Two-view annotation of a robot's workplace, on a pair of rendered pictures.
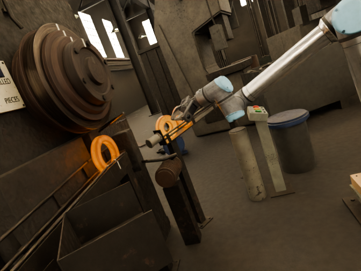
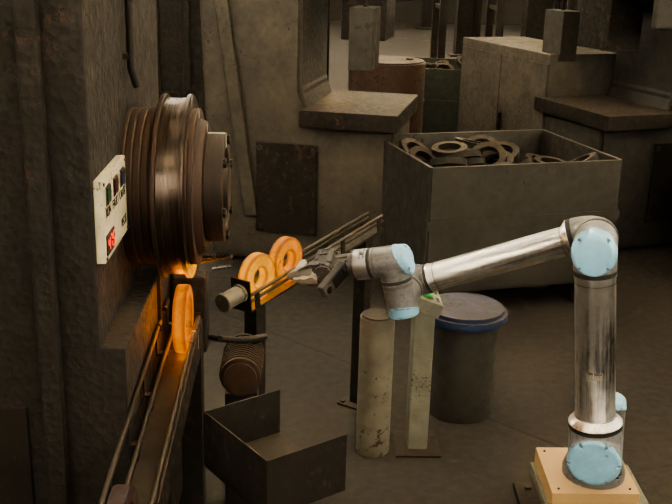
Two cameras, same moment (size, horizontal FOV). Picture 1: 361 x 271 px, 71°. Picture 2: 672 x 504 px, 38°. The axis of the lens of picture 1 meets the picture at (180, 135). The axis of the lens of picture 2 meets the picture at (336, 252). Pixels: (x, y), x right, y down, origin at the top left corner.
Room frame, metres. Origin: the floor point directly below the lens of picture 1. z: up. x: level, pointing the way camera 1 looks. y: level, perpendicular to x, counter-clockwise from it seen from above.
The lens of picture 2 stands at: (-1.24, 0.72, 1.73)
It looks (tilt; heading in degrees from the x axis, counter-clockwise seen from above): 18 degrees down; 342
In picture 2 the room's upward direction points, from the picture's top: 2 degrees clockwise
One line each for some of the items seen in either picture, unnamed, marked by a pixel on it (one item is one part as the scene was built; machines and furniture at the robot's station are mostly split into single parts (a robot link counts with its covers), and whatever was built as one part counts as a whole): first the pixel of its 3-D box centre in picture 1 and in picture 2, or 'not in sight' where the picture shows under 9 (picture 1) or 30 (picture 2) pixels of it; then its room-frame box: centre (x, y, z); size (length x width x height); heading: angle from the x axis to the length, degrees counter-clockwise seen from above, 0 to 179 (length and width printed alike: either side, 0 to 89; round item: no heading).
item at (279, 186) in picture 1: (268, 149); (420, 366); (1.63, -0.53, 0.31); 0.24 x 0.16 x 0.62; 164
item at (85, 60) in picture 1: (92, 72); (219, 187); (1.15, 0.26, 1.11); 0.28 x 0.06 x 0.28; 164
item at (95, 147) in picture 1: (106, 154); (183, 318); (1.18, 0.36, 0.75); 0.18 x 0.03 x 0.18; 163
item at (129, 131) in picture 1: (128, 151); (189, 310); (1.41, 0.31, 0.68); 0.11 x 0.08 x 0.24; 74
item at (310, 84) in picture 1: (290, 86); (488, 212); (3.18, -1.55, 0.39); 1.03 x 0.83 x 0.77; 89
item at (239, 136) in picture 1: (247, 164); (374, 383); (1.64, -0.37, 0.26); 0.12 x 0.12 x 0.52
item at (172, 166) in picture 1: (180, 200); (242, 422); (1.46, 0.14, 0.27); 0.22 x 0.13 x 0.53; 164
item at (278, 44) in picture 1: (300, 58); (526, 126); (4.62, -2.53, 0.55); 1.10 x 0.53 x 1.10; 4
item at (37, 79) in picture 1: (73, 79); (180, 186); (1.18, 0.36, 1.11); 0.47 x 0.06 x 0.47; 164
